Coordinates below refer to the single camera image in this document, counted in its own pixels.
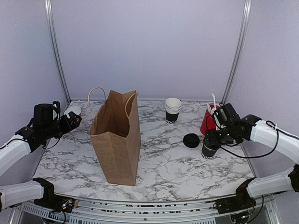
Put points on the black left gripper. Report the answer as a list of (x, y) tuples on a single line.
[(67, 126)]

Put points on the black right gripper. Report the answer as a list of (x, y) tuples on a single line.
[(211, 139)]

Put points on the black takeout coffee cup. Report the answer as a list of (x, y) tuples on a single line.
[(208, 151)]

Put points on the brown paper bag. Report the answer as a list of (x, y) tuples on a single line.
[(116, 137)]

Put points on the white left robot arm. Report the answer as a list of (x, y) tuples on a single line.
[(20, 155)]

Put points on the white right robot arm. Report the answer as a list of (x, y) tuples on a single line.
[(265, 132)]

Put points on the orange white bowl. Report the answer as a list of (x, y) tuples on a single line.
[(75, 109)]

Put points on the red utensil holder cup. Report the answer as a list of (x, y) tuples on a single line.
[(208, 122)]

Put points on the white plastic utensil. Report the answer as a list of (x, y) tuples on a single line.
[(213, 103)]

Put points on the spare black cup lid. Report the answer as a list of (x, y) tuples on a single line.
[(191, 140)]

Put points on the stack of black paper cups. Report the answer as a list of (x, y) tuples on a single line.
[(172, 109)]

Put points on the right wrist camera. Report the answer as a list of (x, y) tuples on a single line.
[(216, 121)]

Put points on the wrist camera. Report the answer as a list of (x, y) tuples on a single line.
[(216, 121), (56, 110)]

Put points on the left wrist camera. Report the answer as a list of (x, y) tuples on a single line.
[(56, 110)]

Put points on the aluminium frame post right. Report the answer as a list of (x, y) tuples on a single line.
[(238, 52)]

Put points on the aluminium frame post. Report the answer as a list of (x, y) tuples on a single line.
[(238, 52), (54, 43)]

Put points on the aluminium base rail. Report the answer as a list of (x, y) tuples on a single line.
[(93, 211)]

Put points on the aluminium frame post left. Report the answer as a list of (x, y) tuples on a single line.
[(54, 43)]

